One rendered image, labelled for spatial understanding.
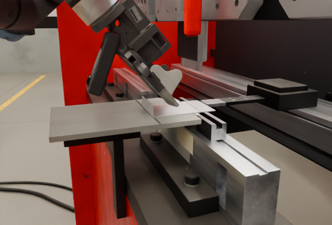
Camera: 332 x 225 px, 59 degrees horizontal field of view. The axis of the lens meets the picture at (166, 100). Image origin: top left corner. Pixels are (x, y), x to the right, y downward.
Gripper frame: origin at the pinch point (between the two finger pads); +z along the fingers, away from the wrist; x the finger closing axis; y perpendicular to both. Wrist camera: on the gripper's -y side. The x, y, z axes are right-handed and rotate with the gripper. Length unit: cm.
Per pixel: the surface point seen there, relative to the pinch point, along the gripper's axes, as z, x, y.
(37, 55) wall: 0, 726, -93
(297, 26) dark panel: 25, 26, 52
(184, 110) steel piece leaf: 3.3, -2.3, 1.3
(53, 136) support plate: -12.3, -8.0, -17.7
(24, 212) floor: 47, 129, -103
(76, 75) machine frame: -2, 86, -15
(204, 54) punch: -3.3, -4.0, 10.9
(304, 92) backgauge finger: 19.7, -4.7, 23.9
